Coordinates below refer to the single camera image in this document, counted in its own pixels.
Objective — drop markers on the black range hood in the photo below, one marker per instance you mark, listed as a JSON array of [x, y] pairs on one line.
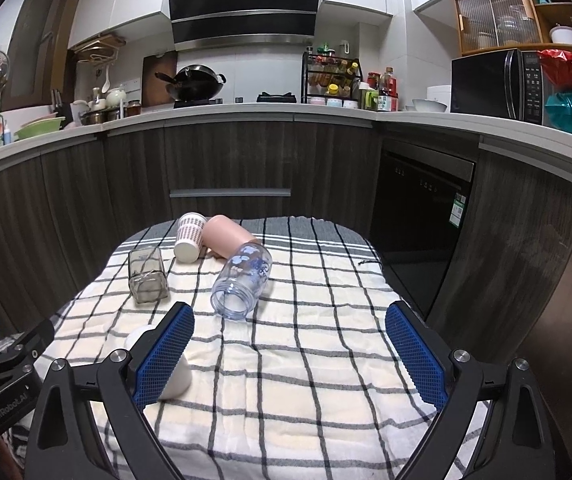
[[243, 5]]

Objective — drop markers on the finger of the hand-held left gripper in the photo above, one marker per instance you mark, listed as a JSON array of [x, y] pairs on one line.
[[25, 345]]

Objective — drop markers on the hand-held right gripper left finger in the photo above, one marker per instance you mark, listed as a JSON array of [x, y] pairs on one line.
[[163, 355]]

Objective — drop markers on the pink cup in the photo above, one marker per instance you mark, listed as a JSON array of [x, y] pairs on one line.
[[225, 235]]

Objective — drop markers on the dark wooden cutting board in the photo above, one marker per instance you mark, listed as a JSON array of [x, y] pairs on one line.
[[153, 72]]

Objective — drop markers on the black wok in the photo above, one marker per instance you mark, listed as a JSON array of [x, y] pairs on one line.
[[198, 82]]

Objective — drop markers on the black built-in dishwasher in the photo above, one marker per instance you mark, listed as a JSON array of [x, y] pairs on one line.
[[416, 220]]

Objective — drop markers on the black checked white cloth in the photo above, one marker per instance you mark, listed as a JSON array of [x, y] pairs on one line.
[[291, 360]]

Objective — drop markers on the red plastic bag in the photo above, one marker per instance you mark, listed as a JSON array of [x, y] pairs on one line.
[[566, 67]]

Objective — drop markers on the wooden wall rack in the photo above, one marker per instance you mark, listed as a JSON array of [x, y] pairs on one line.
[[99, 47]]

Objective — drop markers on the green plastic basin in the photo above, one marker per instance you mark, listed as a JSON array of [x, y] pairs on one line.
[[40, 129]]

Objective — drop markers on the dark wood kitchen cabinet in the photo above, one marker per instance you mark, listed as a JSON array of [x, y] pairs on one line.
[[246, 160]]

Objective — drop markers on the white teapot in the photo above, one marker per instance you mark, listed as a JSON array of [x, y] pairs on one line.
[[115, 97]]

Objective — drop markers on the wooden ribbed glass cabinet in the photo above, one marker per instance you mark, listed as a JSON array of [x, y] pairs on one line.
[[496, 15]]

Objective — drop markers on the white rice cooker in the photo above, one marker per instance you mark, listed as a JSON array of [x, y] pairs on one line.
[[440, 92]]

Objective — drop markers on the brown wooden door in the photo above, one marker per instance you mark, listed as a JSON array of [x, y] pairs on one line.
[[30, 45]]

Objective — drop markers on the clear glass blue-flower jar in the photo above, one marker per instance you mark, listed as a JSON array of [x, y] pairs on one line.
[[241, 280]]

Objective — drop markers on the black microwave oven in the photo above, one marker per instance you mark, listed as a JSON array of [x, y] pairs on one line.
[[481, 85]]

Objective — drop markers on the black gas stove burner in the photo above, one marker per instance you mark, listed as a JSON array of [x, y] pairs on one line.
[[277, 97]]

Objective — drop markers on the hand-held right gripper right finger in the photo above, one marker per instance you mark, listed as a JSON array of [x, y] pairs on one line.
[[416, 357]]

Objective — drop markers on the grey square glass cup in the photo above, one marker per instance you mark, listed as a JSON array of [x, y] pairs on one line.
[[146, 275]]

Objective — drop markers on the metal pot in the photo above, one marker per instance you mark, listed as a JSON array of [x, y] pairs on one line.
[[96, 117]]

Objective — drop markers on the black spice rack with bottles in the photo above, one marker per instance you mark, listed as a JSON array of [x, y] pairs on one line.
[[331, 77]]

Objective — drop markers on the white bowl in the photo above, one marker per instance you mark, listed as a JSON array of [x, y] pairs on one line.
[[430, 105]]

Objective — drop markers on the white cup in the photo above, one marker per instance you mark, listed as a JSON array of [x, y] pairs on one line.
[[179, 377]]

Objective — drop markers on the black knife block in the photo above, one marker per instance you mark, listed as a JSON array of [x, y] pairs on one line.
[[59, 105]]

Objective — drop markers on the dark sauce bottle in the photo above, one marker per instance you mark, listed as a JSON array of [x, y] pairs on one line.
[[388, 90]]

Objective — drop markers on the white pot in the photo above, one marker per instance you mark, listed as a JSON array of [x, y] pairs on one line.
[[568, 35]]

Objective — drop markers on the dotted paper cup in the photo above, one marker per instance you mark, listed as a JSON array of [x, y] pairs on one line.
[[188, 237]]

